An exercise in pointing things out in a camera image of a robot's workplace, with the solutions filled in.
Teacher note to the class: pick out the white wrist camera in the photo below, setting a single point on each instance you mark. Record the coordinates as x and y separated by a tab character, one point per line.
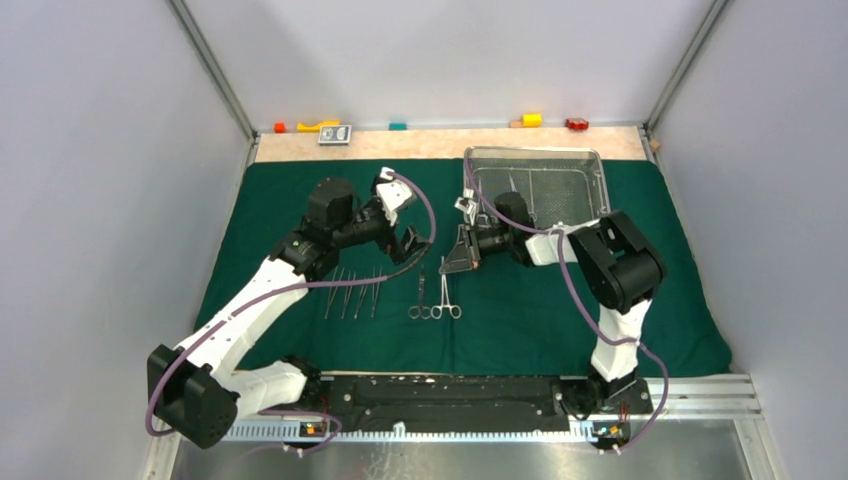
395	194
469	206

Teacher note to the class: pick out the dark green surgical drape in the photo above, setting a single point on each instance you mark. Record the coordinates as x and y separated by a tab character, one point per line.
515	320

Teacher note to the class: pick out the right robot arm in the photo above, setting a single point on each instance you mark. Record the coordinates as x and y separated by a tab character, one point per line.
623	270

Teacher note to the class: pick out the surgical scissors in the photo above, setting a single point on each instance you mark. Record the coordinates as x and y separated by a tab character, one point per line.
419	310

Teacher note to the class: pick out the playing card box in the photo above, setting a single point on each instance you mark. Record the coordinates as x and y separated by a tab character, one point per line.
335	135

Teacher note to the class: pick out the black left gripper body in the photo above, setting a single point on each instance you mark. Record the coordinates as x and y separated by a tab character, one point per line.
367	225

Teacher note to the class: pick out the red toy block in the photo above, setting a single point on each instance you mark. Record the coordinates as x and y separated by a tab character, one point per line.
576	124

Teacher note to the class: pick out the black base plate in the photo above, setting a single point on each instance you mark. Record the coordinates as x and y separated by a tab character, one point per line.
447	404

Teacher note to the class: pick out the yellow toy piece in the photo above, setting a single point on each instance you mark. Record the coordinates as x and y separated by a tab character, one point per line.
315	127

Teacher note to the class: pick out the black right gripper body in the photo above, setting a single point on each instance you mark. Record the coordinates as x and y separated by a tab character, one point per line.
493	239

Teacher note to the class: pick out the yellow wooden block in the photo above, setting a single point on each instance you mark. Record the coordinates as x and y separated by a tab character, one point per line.
531	120

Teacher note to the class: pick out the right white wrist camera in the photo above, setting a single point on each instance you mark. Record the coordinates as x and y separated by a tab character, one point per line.
469	206

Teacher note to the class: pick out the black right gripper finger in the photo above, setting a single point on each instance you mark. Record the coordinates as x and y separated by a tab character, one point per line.
459	260
463	235

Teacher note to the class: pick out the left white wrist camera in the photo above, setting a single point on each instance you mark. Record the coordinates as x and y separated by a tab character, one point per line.
395	194

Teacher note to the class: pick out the aluminium frame rail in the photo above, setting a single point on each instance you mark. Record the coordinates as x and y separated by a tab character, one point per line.
703	396

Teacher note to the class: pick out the metal mesh instrument tray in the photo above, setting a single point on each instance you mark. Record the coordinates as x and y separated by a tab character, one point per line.
559	185

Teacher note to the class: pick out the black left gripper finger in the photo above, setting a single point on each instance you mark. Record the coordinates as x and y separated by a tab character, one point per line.
398	254
413	241

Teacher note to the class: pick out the steel tweezers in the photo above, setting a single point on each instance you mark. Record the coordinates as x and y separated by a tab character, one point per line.
360	301
375	292
337	275
348	294

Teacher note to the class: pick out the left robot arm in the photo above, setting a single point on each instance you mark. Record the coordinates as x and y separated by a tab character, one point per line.
198	388

